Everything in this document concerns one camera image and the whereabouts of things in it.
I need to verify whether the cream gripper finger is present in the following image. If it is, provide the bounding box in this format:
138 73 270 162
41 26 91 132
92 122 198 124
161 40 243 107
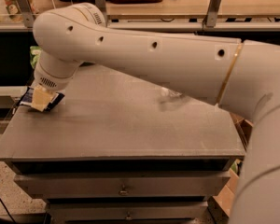
31 85 56 111

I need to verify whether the blue rxbar blueberry packet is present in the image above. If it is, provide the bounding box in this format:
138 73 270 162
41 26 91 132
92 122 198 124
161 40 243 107
19 87 64 111

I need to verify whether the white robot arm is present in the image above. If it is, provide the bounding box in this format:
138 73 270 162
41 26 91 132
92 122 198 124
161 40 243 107
33 3 280 224

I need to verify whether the green rice chip bag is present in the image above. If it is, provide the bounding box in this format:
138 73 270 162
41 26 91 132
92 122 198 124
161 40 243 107
30 46 42 68

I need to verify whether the grey drawer cabinet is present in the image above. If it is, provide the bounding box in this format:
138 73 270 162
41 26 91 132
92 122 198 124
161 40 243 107
0 32 248 224

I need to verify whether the upper drawer with knob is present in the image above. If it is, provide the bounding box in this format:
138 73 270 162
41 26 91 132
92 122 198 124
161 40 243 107
15 172 230 200

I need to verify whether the drawer with knob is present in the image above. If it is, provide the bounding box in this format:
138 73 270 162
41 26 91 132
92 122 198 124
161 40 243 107
46 202 208 221
15 172 230 200

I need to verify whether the lower drawer with knob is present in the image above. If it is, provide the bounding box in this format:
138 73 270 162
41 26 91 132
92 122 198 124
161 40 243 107
46 202 208 221

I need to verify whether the clear plastic water bottle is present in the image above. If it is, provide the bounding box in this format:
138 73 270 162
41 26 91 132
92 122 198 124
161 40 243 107
161 87 182 98

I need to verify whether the open cardboard box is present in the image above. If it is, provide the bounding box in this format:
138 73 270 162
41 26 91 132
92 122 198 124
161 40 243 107
213 114 253 217

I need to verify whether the wooden counter shelf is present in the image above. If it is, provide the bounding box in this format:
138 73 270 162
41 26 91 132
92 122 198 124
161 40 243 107
0 0 280 33

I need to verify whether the black floor cable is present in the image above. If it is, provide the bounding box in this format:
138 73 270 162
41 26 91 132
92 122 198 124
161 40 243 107
0 181 18 224

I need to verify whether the left metal bracket post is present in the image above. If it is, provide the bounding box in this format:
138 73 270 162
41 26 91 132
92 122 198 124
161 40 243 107
17 0 35 28

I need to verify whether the right metal bracket post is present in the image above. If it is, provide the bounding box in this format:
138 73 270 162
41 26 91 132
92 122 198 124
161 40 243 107
203 0 221 28

